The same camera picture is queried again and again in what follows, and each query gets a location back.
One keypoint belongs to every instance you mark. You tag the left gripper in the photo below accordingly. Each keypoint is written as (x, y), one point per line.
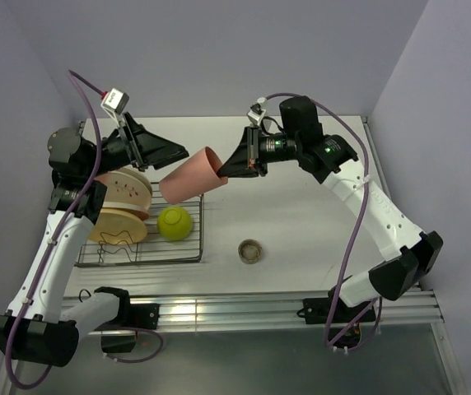
(144, 149)

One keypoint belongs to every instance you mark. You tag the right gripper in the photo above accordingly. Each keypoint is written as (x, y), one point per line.
(246, 161)

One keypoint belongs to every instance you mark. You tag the yellow cream leaf plate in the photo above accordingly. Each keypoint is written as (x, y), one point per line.
(130, 186)

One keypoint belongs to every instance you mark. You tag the pink plastic cup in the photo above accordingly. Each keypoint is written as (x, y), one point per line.
(196, 176)

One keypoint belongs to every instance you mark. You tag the pink cream plate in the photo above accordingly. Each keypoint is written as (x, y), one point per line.
(110, 196)
(138, 211)

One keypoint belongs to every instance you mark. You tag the lime green bowl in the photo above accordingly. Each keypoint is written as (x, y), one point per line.
(174, 223)

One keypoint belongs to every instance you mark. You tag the plain yellow bear plate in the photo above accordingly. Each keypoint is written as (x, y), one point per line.
(116, 226)

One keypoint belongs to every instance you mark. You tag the small speckled ceramic cup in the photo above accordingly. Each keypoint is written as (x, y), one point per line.
(250, 251)

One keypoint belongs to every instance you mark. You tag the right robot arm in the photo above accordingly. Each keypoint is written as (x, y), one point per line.
(408, 251)

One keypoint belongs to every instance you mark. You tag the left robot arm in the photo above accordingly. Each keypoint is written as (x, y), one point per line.
(34, 328)

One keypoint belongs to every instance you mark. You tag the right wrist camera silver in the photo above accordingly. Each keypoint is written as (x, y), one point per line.
(256, 114)

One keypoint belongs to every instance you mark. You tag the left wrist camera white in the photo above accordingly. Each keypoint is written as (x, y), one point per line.
(114, 101)

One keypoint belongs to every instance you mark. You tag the black wire dish rack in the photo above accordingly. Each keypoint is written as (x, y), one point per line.
(154, 248)

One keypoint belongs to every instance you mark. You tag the aluminium table edge rail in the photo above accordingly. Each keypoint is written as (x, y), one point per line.
(269, 311)

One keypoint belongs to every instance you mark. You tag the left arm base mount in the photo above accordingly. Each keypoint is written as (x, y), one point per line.
(137, 332)

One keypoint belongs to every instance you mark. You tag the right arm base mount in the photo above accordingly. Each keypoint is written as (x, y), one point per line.
(316, 310)

